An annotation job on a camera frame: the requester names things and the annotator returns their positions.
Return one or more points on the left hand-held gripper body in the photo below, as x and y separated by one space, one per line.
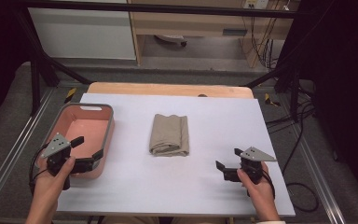
55 145

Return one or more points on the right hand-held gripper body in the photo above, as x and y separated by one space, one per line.
252 161

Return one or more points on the pink basket with grey rim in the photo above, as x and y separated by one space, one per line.
88 130

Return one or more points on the beige cloth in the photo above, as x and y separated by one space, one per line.
169 135

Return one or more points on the person's right hand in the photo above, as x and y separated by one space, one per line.
259 189

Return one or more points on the person's left hand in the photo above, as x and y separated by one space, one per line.
51 183

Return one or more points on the yellow and black tape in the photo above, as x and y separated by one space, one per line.
71 94
271 100

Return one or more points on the white board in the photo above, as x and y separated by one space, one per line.
167 186

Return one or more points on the black metal stand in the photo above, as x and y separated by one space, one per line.
293 81
36 68

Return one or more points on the wooden table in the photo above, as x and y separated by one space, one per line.
155 89

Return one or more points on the white cabinet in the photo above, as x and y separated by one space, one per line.
84 34

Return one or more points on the office chair base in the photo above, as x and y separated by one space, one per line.
171 38

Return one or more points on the wooden desk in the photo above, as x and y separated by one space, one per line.
199 23

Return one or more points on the white power strip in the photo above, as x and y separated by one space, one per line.
256 3

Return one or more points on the aluminium rail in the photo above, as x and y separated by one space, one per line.
18 146
318 183

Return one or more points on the black frame bar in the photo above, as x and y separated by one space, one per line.
167 8

